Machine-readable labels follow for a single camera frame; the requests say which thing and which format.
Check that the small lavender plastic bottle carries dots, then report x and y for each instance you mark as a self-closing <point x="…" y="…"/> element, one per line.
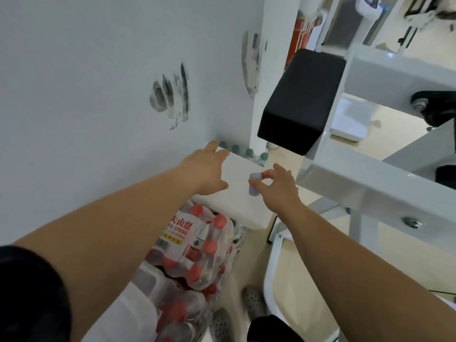
<point x="254" y="183"/>

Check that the person's left hand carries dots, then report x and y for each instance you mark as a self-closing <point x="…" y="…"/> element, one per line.
<point x="203" y="170"/>

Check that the person's right thumb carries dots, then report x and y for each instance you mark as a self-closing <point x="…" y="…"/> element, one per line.
<point x="258" y="188"/>

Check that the person's left forearm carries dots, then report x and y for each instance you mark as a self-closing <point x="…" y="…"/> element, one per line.
<point x="124" y="217"/>

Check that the grey perforated clog shoe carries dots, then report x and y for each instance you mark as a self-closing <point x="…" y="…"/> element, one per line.
<point x="253" y="300"/>
<point x="221" y="325"/>

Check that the black padded machine cushion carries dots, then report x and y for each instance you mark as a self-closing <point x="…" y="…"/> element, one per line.
<point x="302" y="103"/>

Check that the person's right hand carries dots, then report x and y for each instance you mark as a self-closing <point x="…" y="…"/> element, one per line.
<point x="279" y="190"/>

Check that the person's black sleeve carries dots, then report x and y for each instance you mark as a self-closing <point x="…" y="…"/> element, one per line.
<point x="32" y="299"/>

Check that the person's left thumb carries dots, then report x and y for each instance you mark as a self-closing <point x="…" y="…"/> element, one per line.
<point x="220" y="185"/>

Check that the person's right forearm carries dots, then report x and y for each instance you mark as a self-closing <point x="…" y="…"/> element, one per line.
<point x="356" y="274"/>

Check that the red-capped water bottle pack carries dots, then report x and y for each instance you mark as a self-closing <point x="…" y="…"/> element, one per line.
<point x="185" y="313"/>
<point x="199" y="252"/>

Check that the white and blue device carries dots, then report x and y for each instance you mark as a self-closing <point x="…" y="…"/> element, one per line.
<point x="368" y="5"/>

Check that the white cardboard box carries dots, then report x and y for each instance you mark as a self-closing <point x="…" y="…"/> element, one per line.
<point x="242" y="206"/>

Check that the white metal machine frame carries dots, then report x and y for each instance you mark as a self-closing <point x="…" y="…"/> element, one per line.
<point x="374" y="188"/>

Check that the green-capped bottle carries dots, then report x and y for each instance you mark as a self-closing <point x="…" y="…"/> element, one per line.
<point x="263" y="158"/>
<point x="249" y="153"/>
<point x="235" y="149"/>
<point x="223" y="144"/>

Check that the silver frame bolt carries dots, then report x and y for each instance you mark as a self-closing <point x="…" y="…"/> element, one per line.
<point x="411" y="222"/>

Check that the black caster wheel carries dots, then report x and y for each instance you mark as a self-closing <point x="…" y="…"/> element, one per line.
<point x="433" y="106"/>

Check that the orange sign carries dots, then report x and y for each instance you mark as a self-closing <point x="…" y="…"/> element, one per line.
<point x="299" y="35"/>

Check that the person's black shorts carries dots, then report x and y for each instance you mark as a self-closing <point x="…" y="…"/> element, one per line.
<point x="274" y="329"/>

